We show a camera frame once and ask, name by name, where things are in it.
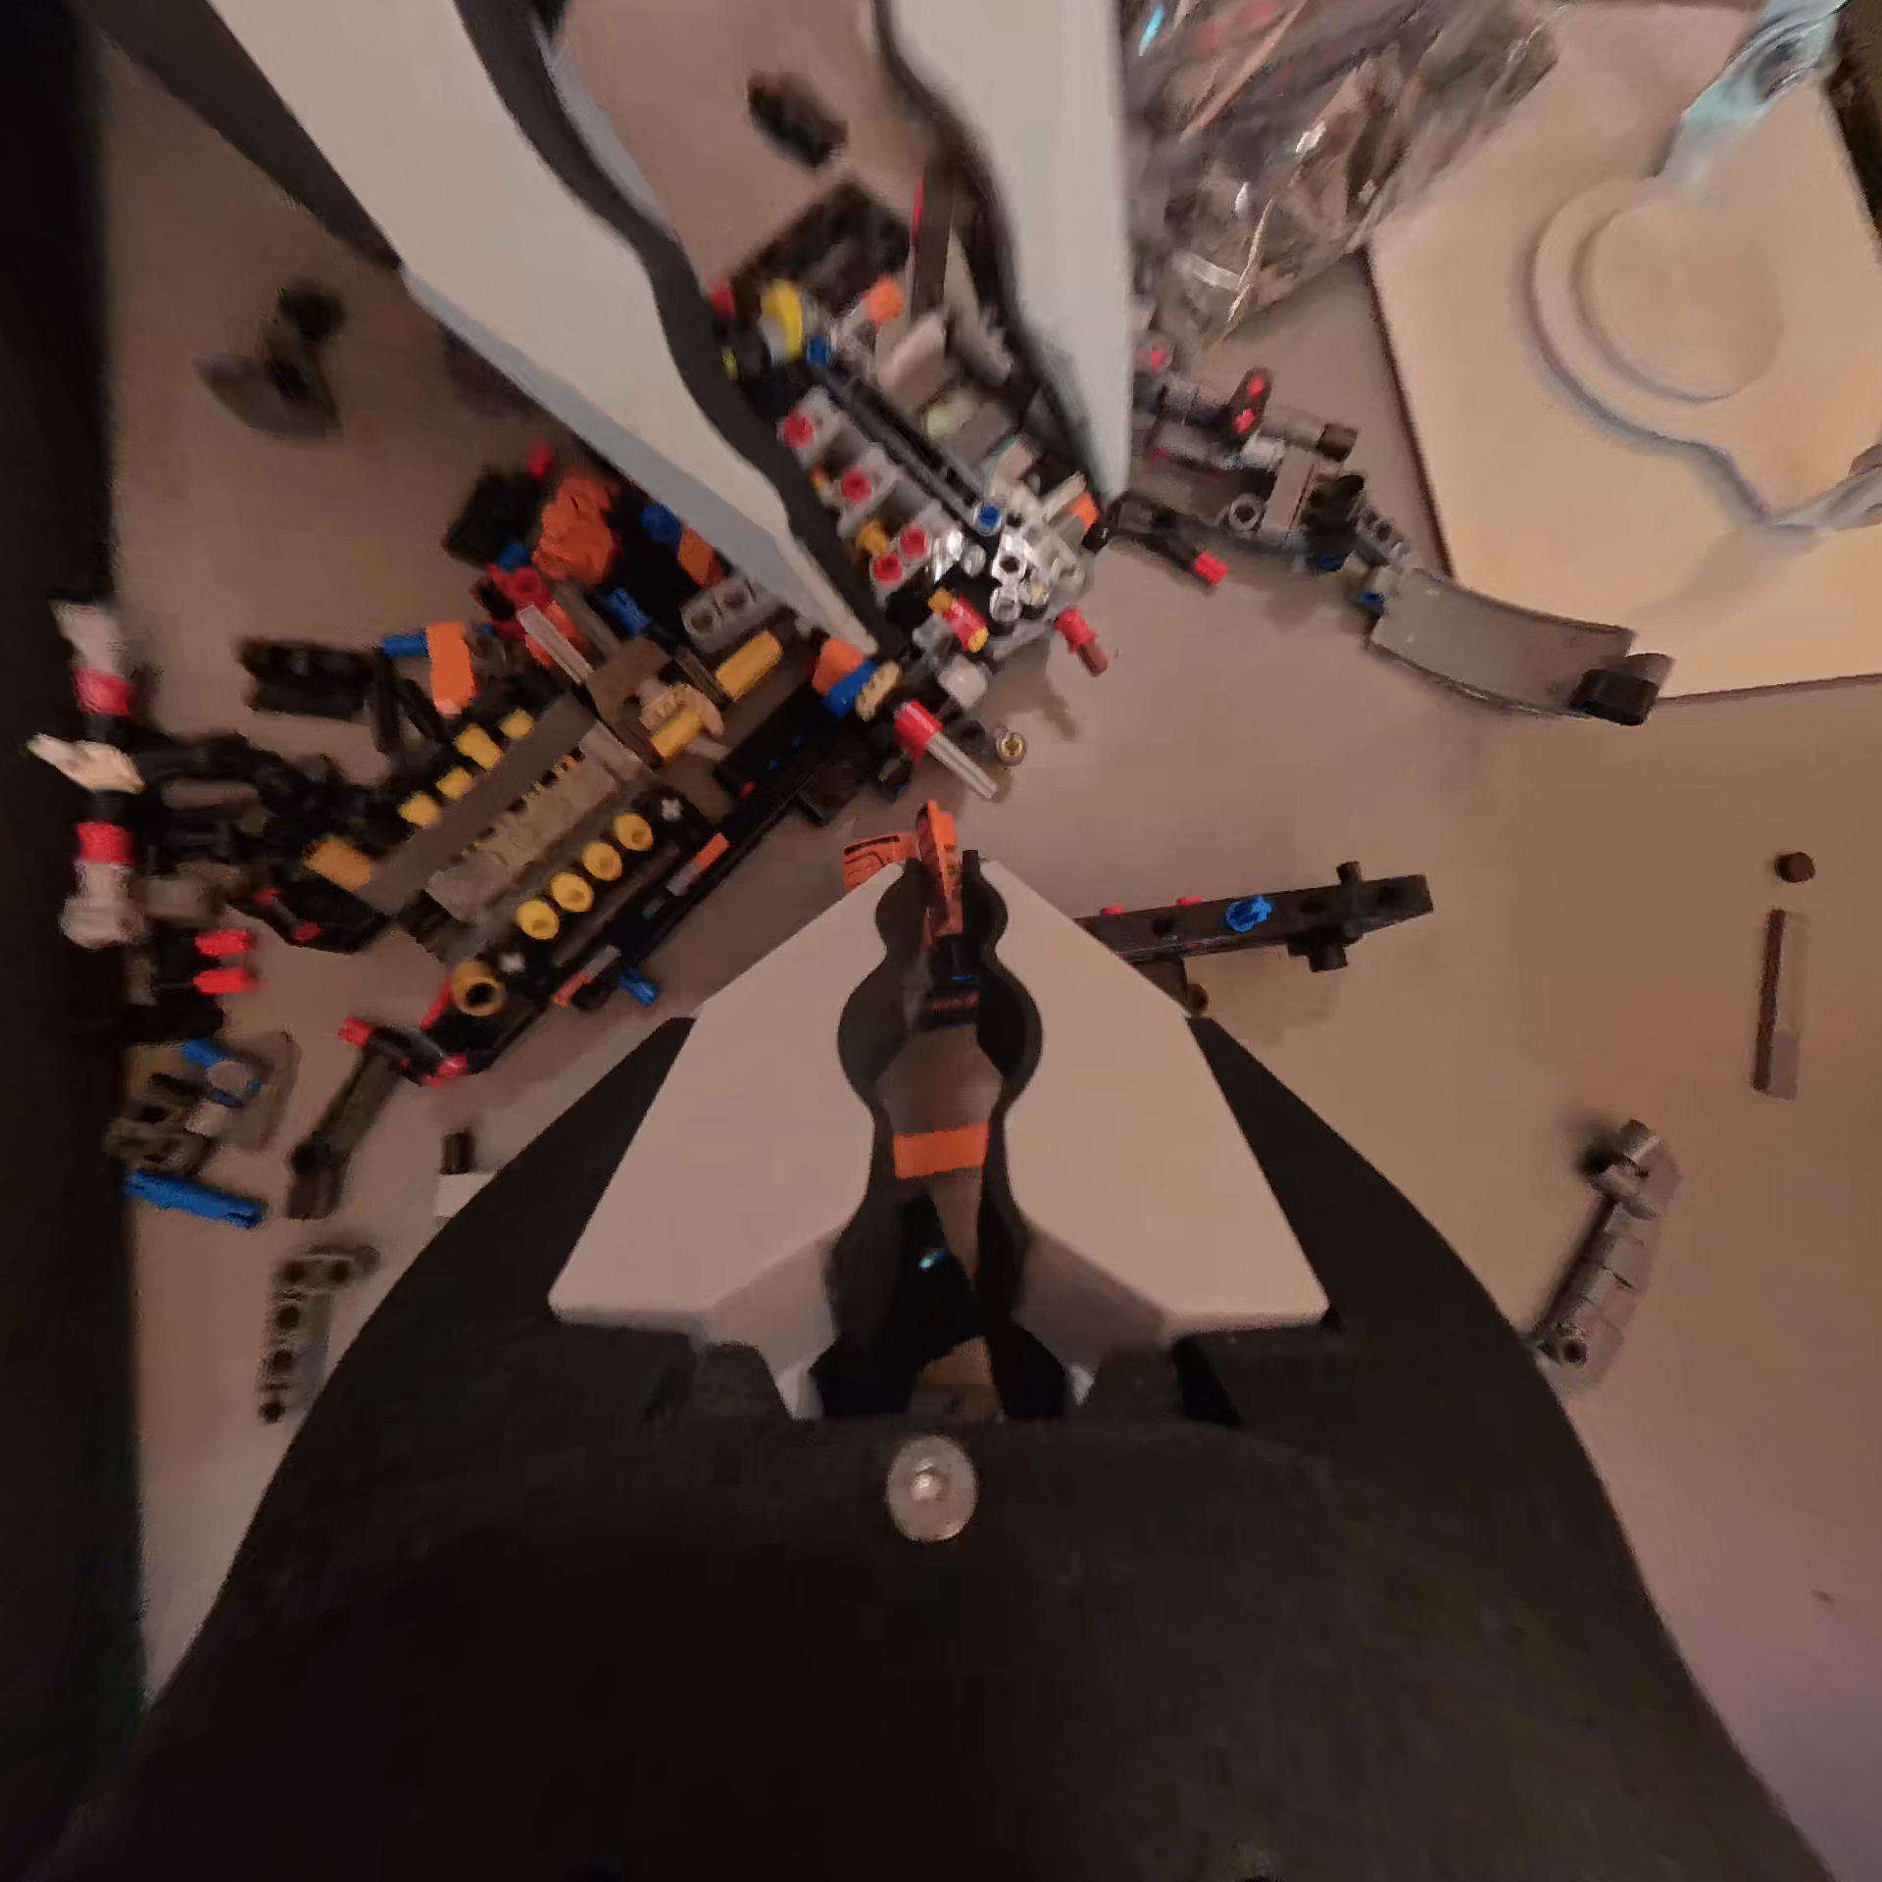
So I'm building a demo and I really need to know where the black lego frame with pins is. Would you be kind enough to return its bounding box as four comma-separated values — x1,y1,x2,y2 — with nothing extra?
1073,864,1435,1018

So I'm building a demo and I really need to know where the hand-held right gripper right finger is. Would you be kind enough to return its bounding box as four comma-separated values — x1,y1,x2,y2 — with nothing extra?
972,860,1331,1422

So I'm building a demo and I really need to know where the grey lego connector beam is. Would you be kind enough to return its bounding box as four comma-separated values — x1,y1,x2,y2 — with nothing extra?
1531,1120,1682,1375

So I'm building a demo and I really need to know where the clear bag of lego parts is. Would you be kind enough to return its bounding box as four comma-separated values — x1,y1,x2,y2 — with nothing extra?
1117,0,1563,339

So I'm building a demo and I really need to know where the lego car chassis assembly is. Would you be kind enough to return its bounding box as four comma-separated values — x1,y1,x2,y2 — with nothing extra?
294,191,1120,1076

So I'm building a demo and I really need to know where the grey lego subassembly with curved panel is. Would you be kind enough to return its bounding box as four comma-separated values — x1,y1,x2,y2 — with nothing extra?
1123,329,1670,727

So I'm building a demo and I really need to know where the small orange lego beam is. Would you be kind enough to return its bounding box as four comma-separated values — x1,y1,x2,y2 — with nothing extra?
382,619,481,715

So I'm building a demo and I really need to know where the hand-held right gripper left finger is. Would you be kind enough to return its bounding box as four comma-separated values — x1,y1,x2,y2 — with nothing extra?
546,860,956,1422

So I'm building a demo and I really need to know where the blue lego axle pin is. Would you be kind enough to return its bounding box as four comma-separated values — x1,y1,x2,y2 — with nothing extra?
122,1167,269,1228

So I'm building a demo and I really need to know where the black axle with red bushings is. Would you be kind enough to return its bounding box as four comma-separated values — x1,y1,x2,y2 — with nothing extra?
28,600,151,951

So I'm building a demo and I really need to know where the black lego double connector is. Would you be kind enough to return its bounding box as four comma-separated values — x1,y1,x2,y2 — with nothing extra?
235,632,383,722

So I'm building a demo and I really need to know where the white book stand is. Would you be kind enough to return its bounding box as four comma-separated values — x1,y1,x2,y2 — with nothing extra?
1367,0,1882,700

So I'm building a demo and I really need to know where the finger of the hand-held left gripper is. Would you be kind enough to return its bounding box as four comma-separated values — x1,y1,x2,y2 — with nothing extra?
210,0,886,655
880,0,1139,502

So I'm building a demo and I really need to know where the dark grey lego tile strip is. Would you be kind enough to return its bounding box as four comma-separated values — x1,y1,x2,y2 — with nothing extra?
1752,908,1809,1100

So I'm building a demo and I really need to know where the black perforated panel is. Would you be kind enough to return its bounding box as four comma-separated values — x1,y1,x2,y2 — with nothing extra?
0,0,141,1882

